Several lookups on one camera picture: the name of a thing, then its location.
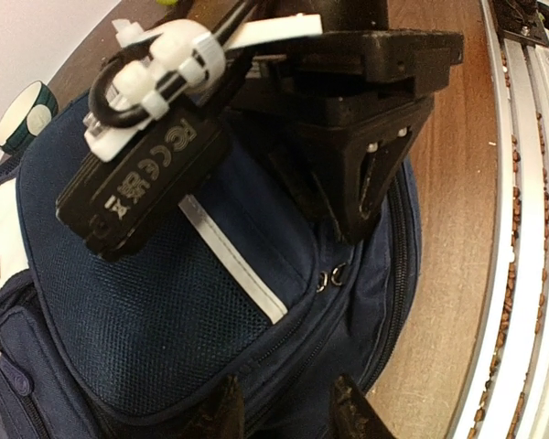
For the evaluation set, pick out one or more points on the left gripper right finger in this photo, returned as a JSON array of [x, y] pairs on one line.
[[350, 414]]

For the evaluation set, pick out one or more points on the navy blue student backpack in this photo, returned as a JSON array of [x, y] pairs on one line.
[[234, 283]]

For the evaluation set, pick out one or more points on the black and white bowl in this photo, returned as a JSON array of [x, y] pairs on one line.
[[26, 117]]

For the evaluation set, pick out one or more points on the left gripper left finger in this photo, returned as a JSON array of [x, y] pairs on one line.
[[221, 415]]

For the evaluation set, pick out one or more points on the front aluminium rail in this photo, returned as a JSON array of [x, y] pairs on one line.
[[506, 391]]

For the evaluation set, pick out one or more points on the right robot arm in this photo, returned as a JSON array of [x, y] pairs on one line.
[[336, 16]]

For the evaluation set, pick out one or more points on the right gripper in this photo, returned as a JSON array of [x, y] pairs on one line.
[[368, 92]]

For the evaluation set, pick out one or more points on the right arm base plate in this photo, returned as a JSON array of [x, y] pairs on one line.
[[526, 22]]

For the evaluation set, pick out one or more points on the lime green bowl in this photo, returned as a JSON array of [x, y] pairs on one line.
[[167, 3]]

